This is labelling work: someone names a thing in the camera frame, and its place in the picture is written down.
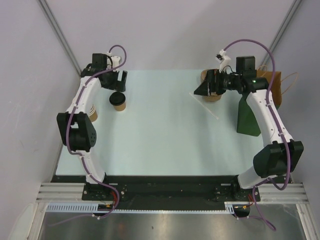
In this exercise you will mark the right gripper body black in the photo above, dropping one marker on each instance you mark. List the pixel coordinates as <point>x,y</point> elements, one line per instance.
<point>224,81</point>

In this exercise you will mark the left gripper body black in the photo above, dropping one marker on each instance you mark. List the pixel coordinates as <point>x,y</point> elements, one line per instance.
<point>112,83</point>

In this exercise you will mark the black plastic cup lid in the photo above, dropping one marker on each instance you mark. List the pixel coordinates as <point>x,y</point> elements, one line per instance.
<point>117,98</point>

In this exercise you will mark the single brown paper cup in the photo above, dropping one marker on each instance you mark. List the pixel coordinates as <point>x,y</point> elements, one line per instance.
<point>120,106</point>

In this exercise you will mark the stack of paper cups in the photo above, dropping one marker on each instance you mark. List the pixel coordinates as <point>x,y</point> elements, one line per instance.
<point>93,115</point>

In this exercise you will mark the green brown paper bag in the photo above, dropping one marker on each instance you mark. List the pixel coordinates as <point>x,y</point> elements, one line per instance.
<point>246,121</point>

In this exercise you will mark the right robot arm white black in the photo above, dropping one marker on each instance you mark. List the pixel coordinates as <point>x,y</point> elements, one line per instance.
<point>280,153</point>

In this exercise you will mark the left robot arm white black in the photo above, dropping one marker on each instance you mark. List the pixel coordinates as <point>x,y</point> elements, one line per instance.
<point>76,129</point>

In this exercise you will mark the brown pulp cup carrier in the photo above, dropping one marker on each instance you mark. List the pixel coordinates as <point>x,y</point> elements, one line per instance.
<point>213,97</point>

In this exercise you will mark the white wrapped straw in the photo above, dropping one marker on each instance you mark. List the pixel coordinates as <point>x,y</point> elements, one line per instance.
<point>203,105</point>

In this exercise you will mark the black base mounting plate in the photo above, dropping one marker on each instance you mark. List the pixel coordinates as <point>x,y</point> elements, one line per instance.
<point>166,193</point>

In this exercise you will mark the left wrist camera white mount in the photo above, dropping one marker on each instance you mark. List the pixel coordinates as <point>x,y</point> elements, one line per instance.
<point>113,61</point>

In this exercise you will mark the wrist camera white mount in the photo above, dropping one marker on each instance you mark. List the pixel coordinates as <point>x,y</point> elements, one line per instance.
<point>113,61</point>
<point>223,60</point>

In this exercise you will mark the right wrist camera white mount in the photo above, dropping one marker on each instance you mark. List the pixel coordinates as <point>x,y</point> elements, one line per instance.
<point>223,60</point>

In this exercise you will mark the right aluminium frame post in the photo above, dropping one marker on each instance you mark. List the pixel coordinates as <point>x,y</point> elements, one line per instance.
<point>289,17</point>

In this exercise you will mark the aluminium frame post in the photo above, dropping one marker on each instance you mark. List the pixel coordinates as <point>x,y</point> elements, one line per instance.
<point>289,17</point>
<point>57,30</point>

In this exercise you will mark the left aluminium frame post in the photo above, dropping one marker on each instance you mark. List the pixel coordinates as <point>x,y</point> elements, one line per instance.
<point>57,30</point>

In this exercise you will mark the aluminium rail bottom left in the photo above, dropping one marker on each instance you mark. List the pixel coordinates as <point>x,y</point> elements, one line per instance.
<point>60,193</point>

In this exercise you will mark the aluminium rail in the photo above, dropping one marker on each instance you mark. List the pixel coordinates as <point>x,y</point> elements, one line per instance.
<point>60,193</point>
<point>294,193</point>

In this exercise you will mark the aluminium rail bottom right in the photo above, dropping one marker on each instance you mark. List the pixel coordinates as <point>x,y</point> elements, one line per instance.
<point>294,193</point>

